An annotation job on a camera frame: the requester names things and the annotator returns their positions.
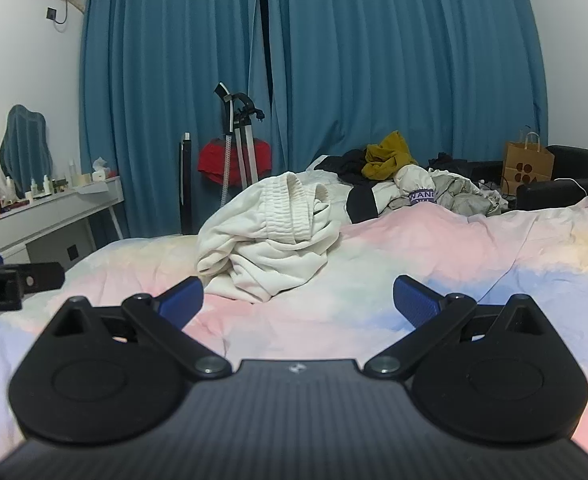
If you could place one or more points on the wavy blue-framed mirror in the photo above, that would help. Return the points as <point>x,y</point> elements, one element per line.
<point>23,150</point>

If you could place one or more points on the black cloth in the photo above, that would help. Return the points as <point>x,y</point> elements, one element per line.
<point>346,165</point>

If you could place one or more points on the dark cloth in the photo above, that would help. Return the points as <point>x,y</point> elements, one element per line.
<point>446,161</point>

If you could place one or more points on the group of cosmetic bottles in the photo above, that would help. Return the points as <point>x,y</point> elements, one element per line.
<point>46,185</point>

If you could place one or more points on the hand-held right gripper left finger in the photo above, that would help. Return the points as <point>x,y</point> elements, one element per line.
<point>183,299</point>

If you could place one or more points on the brown paper bag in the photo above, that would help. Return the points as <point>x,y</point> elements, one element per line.
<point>526,167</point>

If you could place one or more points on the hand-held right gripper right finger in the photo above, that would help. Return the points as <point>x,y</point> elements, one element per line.
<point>415,301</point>

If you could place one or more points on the white tissue box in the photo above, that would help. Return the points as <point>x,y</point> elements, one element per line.
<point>101,170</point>

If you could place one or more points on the garment steamer stand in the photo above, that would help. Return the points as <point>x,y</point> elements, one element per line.
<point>239,125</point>

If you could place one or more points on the grey crumpled cloth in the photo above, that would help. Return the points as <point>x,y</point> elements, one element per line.
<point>464,195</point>

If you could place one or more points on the mustard yellow cloth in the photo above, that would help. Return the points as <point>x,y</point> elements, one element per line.
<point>386,157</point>

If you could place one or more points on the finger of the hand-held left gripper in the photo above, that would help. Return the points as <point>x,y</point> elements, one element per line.
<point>43,276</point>

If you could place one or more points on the red cloth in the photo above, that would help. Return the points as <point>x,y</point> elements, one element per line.
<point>213,160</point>

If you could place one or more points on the black wall socket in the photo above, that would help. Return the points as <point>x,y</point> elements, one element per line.
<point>51,13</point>

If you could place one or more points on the white dressing table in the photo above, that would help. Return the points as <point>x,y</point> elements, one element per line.
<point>38,220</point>

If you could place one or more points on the pastel tie-dye blanket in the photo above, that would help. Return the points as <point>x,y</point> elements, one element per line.
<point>474,270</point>

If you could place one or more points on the black sofa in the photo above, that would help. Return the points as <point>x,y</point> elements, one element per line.
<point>549,195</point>

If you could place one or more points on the blue curtain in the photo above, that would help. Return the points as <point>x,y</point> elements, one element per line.
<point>399,50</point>
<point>153,85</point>

